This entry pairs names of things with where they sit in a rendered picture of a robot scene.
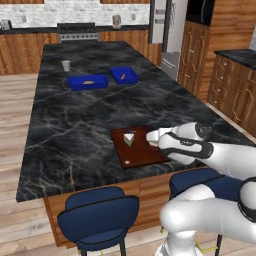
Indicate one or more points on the wooden island base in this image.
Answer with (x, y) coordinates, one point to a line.
(150, 193)

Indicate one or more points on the silver toaster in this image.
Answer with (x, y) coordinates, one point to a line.
(5, 25)

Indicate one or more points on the square blue tray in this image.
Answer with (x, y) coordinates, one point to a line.
(124, 75)

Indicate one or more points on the wooden cupboards with black worktop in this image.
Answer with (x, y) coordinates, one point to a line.
(236, 86)

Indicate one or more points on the dark brown wooden tray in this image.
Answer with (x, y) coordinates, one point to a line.
(140, 155)

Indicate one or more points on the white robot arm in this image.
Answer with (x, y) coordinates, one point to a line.
(200, 213)

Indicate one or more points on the wooden wall cupboard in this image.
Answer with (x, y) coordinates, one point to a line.
(20, 1)
(125, 1)

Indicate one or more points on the wall socket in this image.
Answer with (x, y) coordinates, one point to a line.
(133, 16)
(24, 18)

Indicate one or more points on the tall wooden cupboard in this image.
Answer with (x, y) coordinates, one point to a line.
(230, 26)

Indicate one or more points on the orange food piece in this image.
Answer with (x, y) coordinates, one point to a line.
(123, 76)

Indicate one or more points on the black microwave oven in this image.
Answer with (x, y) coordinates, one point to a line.
(200, 11)

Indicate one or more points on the silver kettle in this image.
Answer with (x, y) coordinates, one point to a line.
(117, 21)

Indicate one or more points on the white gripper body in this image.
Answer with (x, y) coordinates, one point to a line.
(152, 136)

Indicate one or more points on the long blue tray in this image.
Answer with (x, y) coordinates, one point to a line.
(87, 82)

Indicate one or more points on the steel stove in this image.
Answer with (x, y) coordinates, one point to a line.
(78, 31)

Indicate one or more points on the white fridge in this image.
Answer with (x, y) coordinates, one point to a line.
(176, 30)

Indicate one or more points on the blue bar stool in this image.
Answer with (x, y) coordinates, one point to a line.
(100, 216)
(193, 181)

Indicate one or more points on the wooden base cupboards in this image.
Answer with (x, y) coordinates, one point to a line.
(23, 53)
(136, 41)

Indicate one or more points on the clear glass cup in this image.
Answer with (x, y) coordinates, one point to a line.
(66, 65)

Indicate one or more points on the white cake slice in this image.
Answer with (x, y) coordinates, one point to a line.
(129, 138)

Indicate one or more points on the small white cupcake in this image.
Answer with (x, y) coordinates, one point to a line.
(127, 162)

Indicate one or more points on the tan bread piece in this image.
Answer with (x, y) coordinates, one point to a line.
(88, 82)

